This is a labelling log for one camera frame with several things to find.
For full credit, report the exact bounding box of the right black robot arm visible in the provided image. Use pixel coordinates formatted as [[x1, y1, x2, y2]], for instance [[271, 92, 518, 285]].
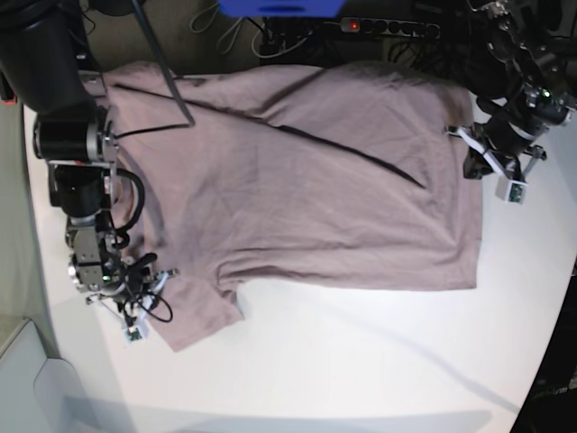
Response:
[[1, 1, 176, 340]]

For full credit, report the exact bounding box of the white side table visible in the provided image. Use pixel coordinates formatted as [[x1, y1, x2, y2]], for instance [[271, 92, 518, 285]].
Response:
[[1, 320, 81, 432]]

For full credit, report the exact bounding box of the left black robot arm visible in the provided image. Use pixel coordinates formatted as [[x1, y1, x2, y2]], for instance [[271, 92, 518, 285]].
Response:
[[446, 1, 576, 182]]

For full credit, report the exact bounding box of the blue box at top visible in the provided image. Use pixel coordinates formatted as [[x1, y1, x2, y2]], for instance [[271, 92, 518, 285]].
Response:
[[218, 0, 344, 18]]

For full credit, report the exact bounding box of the mauve t-shirt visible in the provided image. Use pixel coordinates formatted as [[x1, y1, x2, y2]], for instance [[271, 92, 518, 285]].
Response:
[[104, 62, 482, 351]]

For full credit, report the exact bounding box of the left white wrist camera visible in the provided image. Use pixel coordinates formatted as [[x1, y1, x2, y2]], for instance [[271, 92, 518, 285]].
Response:
[[496, 177, 528, 204]]

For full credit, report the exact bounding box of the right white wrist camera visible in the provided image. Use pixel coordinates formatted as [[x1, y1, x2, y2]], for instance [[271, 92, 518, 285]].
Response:
[[122, 321, 149, 345]]

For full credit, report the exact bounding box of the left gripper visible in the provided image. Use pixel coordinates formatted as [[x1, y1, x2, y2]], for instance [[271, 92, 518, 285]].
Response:
[[445, 124, 548, 182]]

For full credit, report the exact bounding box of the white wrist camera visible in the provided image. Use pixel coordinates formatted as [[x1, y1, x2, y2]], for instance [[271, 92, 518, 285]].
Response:
[[122, 321, 149, 345], [496, 177, 528, 204]]

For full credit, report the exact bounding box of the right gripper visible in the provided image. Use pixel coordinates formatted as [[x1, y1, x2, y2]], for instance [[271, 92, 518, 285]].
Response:
[[85, 269, 179, 329]]

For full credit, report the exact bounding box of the grey power strip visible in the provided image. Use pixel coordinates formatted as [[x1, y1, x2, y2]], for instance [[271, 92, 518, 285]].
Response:
[[339, 17, 441, 40]]

